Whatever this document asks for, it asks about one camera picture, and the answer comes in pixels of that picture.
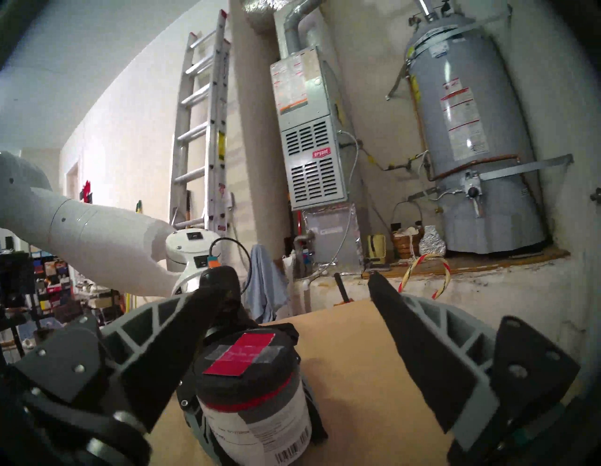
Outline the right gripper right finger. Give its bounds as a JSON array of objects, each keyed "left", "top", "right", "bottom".
[{"left": 368, "top": 272, "right": 580, "bottom": 466}]

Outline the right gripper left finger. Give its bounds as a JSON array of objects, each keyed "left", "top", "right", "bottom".
[{"left": 9, "top": 287, "right": 221, "bottom": 466}]

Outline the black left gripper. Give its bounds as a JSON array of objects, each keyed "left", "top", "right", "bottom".
[{"left": 176, "top": 301, "right": 328, "bottom": 466}]

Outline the black lid with red tape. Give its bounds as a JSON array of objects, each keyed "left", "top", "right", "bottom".
[{"left": 194, "top": 328, "right": 301, "bottom": 410}]

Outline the striped candy cane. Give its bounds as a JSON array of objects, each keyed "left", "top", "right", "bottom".
[{"left": 398, "top": 254, "right": 452, "bottom": 300}]

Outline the white platform with wooden top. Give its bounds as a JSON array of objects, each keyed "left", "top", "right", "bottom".
[{"left": 291, "top": 247, "right": 585, "bottom": 348}]

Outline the crumpled foil lump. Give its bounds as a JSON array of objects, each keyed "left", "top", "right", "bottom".
[{"left": 418, "top": 225, "right": 447, "bottom": 256}]

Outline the blue hanging cloth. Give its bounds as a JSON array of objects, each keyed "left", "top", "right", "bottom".
[{"left": 244, "top": 244, "right": 289, "bottom": 324}]

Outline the heater gas control valve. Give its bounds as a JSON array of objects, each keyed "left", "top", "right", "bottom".
[{"left": 464, "top": 171, "right": 484, "bottom": 217}]

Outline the gas line with yellow valve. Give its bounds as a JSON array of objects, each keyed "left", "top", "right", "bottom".
[{"left": 359, "top": 149, "right": 429, "bottom": 172}]

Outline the grey water heater tank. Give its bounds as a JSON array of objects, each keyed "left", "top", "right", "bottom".
[{"left": 406, "top": 12, "right": 550, "bottom": 254}]

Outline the grey bryant furnace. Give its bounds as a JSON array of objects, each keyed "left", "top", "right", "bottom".
[{"left": 270, "top": 47, "right": 371, "bottom": 273}]

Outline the aluminium step ladder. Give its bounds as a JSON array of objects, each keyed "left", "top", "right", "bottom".
[{"left": 168, "top": 9, "right": 233, "bottom": 235}]

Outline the grey metal flue pipe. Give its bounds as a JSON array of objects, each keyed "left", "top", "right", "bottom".
[{"left": 283, "top": 0, "right": 325, "bottom": 54}]

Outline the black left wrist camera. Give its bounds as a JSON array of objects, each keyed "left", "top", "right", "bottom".
[{"left": 200, "top": 265, "right": 242, "bottom": 306}]

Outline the wicker basket with handle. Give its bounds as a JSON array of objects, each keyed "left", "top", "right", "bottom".
[{"left": 391, "top": 201, "right": 425, "bottom": 260}]

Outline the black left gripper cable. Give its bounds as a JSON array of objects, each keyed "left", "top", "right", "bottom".
[{"left": 209, "top": 237, "right": 253, "bottom": 295}]

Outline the metal heater strap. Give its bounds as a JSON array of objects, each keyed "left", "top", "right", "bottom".
[{"left": 408, "top": 154, "right": 574, "bottom": 202}]

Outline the silver flexible foil duct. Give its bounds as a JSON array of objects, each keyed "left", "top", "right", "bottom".
[{"left": 241, "top": 0, "right": 294, "bottom": 34}]

